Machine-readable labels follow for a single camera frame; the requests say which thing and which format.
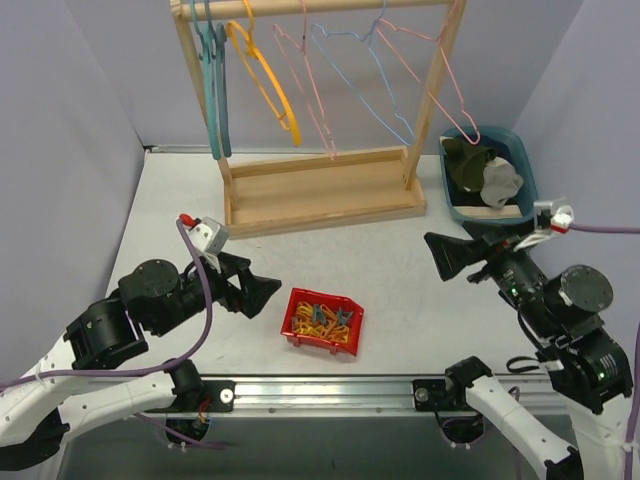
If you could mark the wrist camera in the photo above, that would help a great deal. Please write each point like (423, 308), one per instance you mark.
(551, 218)
(207, 236)

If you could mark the teal plastic hanger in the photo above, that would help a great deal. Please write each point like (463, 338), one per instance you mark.
(206, 60)

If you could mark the pile of coloured clips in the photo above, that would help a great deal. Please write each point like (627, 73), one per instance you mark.
(320, 322)

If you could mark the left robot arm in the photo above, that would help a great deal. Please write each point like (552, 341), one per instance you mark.
(80, 385)

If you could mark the blue-grey plastic hanger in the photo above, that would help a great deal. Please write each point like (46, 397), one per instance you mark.
(219, 80)

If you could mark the light blue wire hanger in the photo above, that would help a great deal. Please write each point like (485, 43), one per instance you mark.
(352, 55)

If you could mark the pink wire hanger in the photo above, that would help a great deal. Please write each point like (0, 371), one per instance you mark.
(439, 69)
(311, 95)

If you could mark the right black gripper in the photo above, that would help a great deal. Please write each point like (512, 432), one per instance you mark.
(482, 255)

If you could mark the grey underwear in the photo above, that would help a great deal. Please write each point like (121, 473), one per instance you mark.
(501, 183)

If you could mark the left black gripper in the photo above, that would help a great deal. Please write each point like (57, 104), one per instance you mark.
(231, 282)

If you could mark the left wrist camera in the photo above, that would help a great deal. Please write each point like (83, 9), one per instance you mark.
(207, 236)

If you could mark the aluminium rail base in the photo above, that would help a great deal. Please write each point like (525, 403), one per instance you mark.
(349, 396)

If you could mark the dark olive underwear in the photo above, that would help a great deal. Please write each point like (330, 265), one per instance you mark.
(465, 163)

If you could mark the orange plastic hanger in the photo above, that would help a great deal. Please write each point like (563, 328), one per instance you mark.
(262, 74)

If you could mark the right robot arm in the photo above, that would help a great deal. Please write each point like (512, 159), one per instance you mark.
(587, 368)

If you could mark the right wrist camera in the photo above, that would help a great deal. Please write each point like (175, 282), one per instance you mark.
(551, 218)

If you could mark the wooden hanger rack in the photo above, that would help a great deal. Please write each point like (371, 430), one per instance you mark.
(309, 192)

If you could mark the teal plastic basin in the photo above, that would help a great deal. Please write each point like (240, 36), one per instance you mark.
(468, 207)

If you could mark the red plastic bin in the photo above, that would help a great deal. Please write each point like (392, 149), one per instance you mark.
(334, 302)

